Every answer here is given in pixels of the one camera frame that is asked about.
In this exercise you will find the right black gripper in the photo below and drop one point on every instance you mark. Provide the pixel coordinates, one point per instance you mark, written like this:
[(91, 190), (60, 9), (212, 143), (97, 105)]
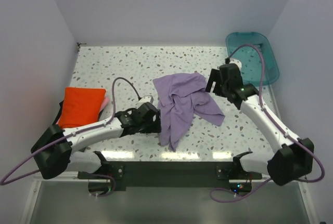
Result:
[(214, 77)]

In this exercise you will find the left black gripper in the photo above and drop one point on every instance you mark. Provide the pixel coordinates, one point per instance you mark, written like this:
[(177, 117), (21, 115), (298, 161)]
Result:
[(154, 126)]

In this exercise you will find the lavender t shirt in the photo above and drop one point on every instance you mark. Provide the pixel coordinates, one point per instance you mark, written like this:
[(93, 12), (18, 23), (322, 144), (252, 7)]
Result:
[(180, 97)]

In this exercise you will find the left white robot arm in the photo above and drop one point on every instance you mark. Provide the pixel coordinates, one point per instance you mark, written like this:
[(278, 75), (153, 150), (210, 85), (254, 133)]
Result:
[(59, 150)]

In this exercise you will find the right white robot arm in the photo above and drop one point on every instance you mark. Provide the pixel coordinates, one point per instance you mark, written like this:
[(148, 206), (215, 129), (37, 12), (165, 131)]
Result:
[(292, 156)]

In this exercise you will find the teal plastic basket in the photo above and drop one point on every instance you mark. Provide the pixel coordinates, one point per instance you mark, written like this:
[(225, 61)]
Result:
[(253, 49)]

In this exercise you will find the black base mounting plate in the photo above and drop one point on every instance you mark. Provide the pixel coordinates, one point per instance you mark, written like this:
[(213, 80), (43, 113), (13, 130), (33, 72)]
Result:
[(176, 174)]

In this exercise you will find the orange folded t shirt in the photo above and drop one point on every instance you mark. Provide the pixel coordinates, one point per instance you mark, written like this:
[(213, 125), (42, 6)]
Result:
[(81, 106)]

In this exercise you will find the black folded t shirt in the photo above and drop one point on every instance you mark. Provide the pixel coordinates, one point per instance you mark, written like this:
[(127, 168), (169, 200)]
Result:
[(57, 118)]

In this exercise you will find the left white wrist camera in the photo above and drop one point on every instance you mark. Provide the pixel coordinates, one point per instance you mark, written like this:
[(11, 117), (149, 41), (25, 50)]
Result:
[(144, 99)]

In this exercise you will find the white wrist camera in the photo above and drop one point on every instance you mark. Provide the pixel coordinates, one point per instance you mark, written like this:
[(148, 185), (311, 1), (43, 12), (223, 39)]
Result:
[(144, 99), (234, 61)]

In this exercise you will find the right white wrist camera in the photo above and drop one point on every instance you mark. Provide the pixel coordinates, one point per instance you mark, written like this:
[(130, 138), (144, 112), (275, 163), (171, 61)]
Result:
[(234, 61)]

